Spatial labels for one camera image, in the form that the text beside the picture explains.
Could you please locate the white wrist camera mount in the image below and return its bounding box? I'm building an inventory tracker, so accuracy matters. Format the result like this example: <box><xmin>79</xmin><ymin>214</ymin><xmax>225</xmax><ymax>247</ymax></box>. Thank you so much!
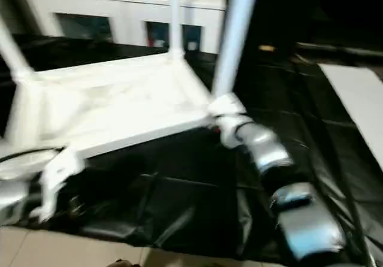
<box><xmin>29</xmin><ymin>145</ymin><xmax>86</xmax><ymax>223</ymax></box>
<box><xmin>208</xmin><ymin>93</ymin><xmax>249</xmax><ymax>150</ymax></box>

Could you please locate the white board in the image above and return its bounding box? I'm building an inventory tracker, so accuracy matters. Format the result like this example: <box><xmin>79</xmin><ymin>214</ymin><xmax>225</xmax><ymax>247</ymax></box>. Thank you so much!
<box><xmin>317</xmin><ymin>63</ymin><xmax>383</xmax><ymax>172</ymax></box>

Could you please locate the black mat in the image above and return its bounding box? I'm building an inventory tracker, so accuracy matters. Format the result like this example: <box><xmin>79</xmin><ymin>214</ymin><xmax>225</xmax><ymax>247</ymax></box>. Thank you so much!
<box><xmin>0</xmin><ymin>33</ymin><xmax>383</xmax><ymax>263</ymax></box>

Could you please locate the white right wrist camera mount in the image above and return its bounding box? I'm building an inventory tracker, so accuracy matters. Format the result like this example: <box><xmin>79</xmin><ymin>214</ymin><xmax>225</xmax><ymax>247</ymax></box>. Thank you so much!
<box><xmin>208</xmin><ymin>93</ymin><xmax>249</xmax><ymax>150</ymax></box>

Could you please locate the white cabinet with glass doors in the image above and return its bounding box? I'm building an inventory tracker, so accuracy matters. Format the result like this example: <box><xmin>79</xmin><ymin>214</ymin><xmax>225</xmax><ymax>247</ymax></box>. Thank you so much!
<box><xmin>22</xmin><ymin>0</ymin><xmax>227</xmax><ymax>54</ymax></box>

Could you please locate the white plastic table top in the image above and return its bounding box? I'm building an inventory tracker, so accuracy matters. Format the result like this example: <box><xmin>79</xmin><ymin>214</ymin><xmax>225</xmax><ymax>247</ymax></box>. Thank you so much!
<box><xmin>0</xmin><ymin>51</ymin><xmax>222</xmax><ymax>181</ymax></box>

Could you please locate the black bar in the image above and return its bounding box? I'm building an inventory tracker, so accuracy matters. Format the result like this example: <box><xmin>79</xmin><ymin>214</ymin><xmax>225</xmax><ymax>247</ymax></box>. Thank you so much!
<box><xmin>296</xmin><ymin>42</ymin><xmax>383</xmax><ymax>56</ymax></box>

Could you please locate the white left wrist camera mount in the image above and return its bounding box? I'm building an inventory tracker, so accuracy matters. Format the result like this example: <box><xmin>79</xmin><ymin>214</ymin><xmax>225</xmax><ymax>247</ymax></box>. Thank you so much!
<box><xmin>29</xmin><ymin>145</ymin><xmax>86</xmax><ymax>223</ymax></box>

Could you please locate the grey curtain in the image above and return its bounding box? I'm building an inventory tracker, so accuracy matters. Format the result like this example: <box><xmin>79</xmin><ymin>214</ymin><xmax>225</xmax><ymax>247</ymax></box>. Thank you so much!
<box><xmin>0</xmin><ymin>0</ymin><xmax>42</xmax><ymax>36</ymax></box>

